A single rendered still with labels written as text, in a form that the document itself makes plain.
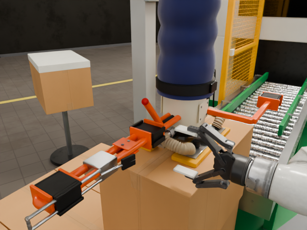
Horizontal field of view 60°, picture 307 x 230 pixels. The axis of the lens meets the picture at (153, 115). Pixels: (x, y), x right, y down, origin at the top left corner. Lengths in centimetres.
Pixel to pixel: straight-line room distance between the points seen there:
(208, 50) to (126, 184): 54
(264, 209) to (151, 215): 78
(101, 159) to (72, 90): 162
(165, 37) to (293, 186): 58
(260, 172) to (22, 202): 119
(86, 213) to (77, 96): 121
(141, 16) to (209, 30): 150
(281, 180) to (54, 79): 190
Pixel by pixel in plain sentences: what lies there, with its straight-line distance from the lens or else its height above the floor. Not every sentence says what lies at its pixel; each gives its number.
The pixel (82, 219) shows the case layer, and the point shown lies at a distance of 136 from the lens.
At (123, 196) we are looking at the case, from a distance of 102.
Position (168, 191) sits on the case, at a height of 93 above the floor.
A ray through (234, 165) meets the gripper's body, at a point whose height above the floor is 110.
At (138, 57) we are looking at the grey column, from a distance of 246.
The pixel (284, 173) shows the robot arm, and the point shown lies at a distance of 68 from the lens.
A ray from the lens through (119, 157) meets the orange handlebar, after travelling 75.
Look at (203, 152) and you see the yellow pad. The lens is 100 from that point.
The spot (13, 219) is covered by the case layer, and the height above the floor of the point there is 54.
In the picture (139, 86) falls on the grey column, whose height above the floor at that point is 73.
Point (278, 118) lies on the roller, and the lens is 254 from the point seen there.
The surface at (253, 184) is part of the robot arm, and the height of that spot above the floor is 107.
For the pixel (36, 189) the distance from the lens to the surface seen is 66.
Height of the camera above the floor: 147
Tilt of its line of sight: 23 degrees down
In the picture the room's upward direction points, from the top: straight up
